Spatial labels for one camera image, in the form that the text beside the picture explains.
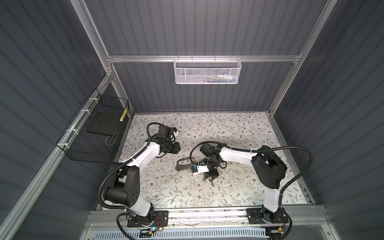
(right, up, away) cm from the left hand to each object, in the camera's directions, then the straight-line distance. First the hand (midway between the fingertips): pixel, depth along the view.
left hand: (177, 148), depth 90 cm
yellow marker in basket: (-29, +19, -9) cm, 36 cm away
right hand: (+18, -16, -2) cm, 24 cm away
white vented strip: (-9, -39, -20) cm, 44 cm away
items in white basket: (+26, +44, +3) cm, 51 cm away
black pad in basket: (-34, +15, -15) cm, 40 cm away
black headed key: (+20, -18, -4) cm, 27 cm away
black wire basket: (-39, +10, -17) cm, 43 cm away
